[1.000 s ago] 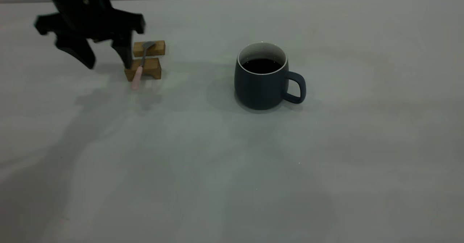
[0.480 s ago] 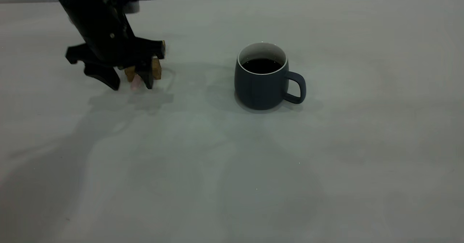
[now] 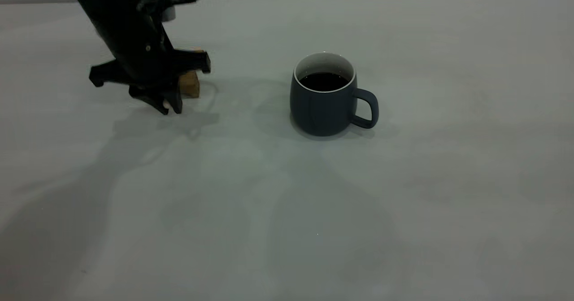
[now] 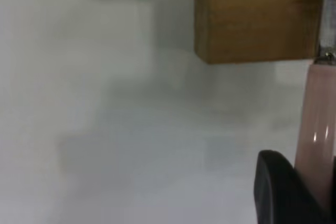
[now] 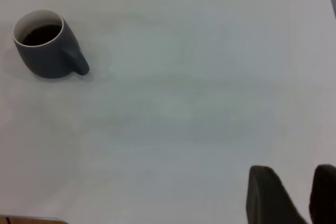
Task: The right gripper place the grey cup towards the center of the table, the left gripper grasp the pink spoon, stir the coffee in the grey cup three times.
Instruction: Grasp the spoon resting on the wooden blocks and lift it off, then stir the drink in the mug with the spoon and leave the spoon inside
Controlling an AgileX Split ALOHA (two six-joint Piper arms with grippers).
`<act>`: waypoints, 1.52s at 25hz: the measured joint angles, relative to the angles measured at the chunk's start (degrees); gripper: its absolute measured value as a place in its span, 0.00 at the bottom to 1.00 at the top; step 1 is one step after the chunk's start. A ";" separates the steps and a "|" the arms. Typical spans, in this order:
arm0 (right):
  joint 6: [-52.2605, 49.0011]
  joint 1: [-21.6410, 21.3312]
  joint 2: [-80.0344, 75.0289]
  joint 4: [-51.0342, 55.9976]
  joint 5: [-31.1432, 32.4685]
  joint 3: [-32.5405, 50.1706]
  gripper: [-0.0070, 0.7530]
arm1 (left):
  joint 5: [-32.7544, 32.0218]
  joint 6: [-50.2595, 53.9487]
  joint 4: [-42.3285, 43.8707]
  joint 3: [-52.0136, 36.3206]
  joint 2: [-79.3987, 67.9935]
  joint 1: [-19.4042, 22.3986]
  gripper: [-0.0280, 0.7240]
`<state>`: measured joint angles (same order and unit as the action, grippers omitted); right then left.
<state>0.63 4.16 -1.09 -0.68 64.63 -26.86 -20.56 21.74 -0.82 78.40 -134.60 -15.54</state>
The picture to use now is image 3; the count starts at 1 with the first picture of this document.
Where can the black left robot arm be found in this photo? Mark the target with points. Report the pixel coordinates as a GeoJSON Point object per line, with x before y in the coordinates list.
{"type": "Point", "coordinates": [107, 0]}

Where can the dark grey coffee mug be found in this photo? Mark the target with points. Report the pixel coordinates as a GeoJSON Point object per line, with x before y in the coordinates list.
{"type": "Point", "coordinates": [320, 108]}

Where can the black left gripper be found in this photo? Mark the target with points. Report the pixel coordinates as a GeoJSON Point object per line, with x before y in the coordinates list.
{"type": "Point", "coordinates": [139, 63]}

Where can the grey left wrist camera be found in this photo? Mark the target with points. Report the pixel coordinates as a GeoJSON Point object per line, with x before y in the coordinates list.
{"type": "Point", "coordinates": [167, 11]}

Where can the arched wooden block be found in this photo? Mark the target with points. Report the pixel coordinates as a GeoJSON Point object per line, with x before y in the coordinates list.
{"type": "Point", "coordinates": [190, 85]}

